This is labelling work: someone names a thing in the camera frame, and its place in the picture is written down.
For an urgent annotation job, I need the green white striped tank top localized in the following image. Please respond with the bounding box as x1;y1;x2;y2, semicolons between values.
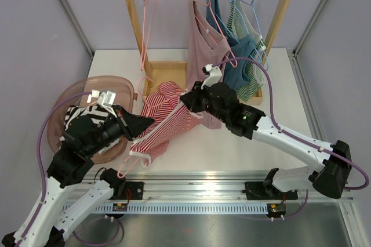
227;0;266;101

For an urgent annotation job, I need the light blue wire hanger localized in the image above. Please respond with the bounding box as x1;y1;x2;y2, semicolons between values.
204;0;266;67
227;0;270;71

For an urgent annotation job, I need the black white striped tank top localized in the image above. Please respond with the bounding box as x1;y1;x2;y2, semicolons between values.
59;104;122;155

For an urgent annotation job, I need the white slotted cable duct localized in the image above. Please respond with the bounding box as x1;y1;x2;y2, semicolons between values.
92;202;268;215

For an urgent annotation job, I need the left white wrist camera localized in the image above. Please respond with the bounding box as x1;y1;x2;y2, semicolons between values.
88;90;117;116

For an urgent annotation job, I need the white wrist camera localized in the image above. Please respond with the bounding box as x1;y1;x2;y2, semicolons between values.
201;64;222;89
88;90;117;116

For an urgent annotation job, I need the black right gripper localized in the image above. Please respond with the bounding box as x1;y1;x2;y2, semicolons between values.
181;81;229;124

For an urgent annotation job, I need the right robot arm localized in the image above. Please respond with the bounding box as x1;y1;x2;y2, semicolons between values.
180;81;352;199

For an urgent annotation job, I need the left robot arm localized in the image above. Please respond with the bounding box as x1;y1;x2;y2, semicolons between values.
2;105;154;246

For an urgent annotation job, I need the aluminium mounting rail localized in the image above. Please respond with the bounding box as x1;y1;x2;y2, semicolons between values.
65;170;354;203

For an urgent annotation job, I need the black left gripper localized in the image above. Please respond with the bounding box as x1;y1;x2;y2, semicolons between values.
85;104;155;157

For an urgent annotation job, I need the translucent pink plastic basin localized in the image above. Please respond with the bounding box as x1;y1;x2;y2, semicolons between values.
47;75;137;152

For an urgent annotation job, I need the red white striped tank top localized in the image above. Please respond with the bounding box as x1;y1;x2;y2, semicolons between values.
128;81;205;168

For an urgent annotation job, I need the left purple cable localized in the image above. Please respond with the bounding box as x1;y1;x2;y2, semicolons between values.
17;91;93;247

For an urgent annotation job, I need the dusty pink tank top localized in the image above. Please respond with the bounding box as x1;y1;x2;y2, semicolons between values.
184;0;230;130

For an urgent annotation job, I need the teal blue tank top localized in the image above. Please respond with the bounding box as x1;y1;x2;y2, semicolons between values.
206;0;256;90

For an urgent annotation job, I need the pink wire hanger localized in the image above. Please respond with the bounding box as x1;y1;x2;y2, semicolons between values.
140;0;157;71
190;0;238;68
116;75;189;179

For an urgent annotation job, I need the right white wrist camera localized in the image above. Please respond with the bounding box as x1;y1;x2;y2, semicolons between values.
201;64;222;89

